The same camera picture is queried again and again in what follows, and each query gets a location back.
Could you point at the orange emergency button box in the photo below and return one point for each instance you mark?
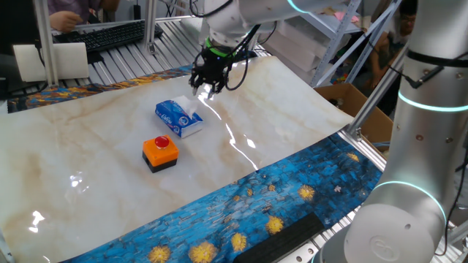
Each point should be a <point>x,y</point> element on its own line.
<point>161,153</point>

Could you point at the aluminium frame rail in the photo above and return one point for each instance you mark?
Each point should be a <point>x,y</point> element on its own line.
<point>362,148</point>

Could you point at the white napkin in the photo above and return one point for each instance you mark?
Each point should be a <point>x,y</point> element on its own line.
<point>186,104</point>

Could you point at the person in purple shirt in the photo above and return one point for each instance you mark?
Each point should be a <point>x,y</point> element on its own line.
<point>73,5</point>

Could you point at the marble pattern mat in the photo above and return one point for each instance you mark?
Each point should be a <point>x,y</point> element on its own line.
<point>109,190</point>

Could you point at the black foam pad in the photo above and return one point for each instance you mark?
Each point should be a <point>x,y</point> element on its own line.
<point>281,239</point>

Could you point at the colourful toy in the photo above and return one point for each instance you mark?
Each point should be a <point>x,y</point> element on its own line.
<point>340,78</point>

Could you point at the white foam box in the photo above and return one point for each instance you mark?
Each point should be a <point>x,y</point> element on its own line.
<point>289,49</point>
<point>311,33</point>

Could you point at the slanted aluminium frame post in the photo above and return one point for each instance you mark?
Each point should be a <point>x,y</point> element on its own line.
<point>376,95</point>

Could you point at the black keyboard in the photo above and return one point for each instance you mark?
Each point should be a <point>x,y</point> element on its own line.
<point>109,34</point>

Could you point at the black power adapter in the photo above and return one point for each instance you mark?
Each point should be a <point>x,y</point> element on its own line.
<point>137,11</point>

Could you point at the brown cardboard box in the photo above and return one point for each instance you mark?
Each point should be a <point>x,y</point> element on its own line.
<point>369,117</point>

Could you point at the white flat panel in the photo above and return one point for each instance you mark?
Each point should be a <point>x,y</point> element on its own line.
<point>69,60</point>

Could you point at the bystander hand at keyboard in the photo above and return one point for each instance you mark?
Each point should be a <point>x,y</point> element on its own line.
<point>65,21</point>

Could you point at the grey metal shelf rack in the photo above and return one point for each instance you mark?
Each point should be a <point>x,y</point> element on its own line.
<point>332,51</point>

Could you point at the white stand base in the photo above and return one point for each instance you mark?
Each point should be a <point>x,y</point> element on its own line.
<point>192,25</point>

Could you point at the blue starry painting cloth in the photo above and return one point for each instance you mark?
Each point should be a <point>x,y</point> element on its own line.
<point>292,190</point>

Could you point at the pink paper sheet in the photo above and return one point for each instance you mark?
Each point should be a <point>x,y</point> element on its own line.
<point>345,16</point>

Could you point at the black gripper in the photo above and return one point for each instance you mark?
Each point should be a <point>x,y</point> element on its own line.
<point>214,67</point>

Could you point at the person in white shirt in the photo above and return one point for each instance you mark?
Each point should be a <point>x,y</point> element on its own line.
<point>398,33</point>

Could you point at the black computer monitor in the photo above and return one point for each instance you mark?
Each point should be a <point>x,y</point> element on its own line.
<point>14,22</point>

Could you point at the blue tissue pack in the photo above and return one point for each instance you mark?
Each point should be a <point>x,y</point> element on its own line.
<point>172,117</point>

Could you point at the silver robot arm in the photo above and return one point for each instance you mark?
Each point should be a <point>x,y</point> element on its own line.
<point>420,146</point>

